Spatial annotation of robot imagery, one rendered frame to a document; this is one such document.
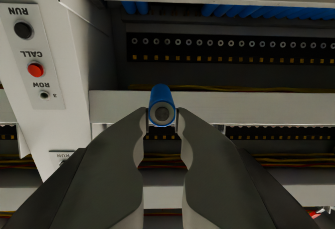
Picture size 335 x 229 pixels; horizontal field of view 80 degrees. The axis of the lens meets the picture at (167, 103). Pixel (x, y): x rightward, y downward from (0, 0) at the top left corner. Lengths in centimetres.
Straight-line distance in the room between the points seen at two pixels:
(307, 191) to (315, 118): 19
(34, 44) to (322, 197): 53
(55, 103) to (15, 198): 24
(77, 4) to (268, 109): 27
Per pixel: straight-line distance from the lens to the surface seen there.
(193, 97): 28
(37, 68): 27
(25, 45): 27
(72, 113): 29
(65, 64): 26
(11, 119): 34
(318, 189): 51
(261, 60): 44
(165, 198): 41
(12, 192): 48
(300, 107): 34
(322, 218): 83
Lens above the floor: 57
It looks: 30 degrees up
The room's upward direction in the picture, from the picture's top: 178 degrees counter-clockwise
